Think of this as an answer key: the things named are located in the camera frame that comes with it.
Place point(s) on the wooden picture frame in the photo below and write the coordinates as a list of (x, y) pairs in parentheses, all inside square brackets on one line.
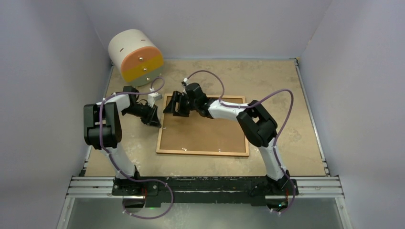
[(202, 153)]

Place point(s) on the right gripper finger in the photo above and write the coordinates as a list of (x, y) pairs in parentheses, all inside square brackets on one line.
[(183, 109), (171, 107)]

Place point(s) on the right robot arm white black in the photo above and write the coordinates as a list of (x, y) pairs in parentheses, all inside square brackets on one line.
[(258, 126)]

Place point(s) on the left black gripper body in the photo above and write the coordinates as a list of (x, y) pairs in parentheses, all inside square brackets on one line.
[(143, 112)]

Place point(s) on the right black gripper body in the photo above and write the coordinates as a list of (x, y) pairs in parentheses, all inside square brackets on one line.
[(193, 104)]

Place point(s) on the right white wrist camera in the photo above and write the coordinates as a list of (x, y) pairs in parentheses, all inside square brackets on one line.
[(185, 82)]

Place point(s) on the brown frame backing board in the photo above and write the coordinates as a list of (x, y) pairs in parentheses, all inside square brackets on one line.
[(205, 132)]

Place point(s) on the black aluminium mounting rail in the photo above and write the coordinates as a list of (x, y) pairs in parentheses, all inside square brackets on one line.
[(255, 191)]

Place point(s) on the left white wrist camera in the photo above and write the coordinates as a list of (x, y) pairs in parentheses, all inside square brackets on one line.
[(153, 97)]

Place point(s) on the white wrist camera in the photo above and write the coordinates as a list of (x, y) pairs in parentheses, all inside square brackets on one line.
[(185, 82), (153, 97)]

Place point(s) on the round three-drawer cabinet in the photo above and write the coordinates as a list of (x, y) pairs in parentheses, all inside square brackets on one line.
[(137, 59)]

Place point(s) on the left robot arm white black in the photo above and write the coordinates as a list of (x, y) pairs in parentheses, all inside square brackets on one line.
[(103, 131)]

